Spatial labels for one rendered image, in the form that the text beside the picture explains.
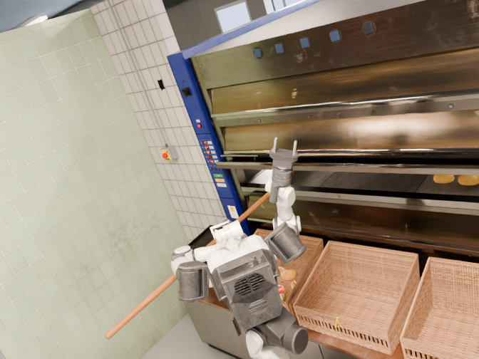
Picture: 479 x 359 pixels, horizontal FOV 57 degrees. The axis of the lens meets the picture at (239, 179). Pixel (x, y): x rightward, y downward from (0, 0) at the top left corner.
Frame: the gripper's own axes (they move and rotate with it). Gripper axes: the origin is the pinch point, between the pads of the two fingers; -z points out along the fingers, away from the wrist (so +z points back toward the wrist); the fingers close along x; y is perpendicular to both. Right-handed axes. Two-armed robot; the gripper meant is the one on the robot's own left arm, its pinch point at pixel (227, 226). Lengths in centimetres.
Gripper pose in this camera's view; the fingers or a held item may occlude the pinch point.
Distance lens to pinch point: 234.7
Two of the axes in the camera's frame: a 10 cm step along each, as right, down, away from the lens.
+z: 2.2, 3.0, -9.3
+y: 9.3, -3.6, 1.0
